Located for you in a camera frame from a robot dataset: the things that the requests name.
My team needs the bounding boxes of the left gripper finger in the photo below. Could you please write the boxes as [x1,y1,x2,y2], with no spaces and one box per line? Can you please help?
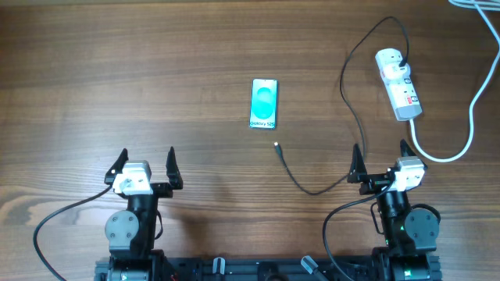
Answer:
[166,147,183,190]
[104,148,128,185]

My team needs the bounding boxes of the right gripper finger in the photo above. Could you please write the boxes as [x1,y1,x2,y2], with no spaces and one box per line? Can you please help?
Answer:
[347,144,367,183]
[399,139,427,170]

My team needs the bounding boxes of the white power strip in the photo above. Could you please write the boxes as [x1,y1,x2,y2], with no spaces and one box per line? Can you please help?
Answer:
[375,48,423,121]

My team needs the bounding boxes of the black USB charging cable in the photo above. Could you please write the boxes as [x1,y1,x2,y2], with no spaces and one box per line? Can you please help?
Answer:
[273,16,410,196]

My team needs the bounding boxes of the turquoise screen smartphone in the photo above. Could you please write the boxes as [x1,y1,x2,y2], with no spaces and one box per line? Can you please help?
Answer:
[249,79,278,130]

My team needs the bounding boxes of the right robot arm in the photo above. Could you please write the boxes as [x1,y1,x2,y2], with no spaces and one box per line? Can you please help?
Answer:
[348,140,442,281]

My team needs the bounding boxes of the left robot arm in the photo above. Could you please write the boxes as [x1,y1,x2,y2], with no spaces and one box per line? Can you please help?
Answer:
[94,148,183,280]

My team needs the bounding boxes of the white USB charger plug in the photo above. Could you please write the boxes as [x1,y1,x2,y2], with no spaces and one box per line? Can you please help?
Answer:
[380,62,411,84]

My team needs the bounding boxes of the white power strip cord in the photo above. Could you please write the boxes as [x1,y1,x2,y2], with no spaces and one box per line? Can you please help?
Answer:
[409,0,500,163]

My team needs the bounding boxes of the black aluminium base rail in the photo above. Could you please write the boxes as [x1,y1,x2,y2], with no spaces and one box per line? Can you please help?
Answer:
[94,255,443,281]

